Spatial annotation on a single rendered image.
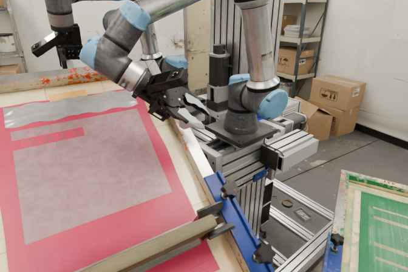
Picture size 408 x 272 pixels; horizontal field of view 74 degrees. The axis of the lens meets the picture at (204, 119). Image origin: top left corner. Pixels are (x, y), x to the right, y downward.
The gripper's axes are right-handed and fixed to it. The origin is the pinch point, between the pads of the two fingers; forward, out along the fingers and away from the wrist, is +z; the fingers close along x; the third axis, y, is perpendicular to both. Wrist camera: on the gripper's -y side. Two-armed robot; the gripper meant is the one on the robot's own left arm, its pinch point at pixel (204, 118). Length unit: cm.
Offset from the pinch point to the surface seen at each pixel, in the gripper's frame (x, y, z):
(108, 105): -0.1, 20.4, -23.4
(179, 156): 7.6, 12.3, 1.4
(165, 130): 0.3, 15.0, -5.2
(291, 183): -103, 132, 171
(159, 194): 20.6, 12.0, 0.0
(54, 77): -0.8, 23.2, -40.9
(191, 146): 4.8, 8.5, 2.5
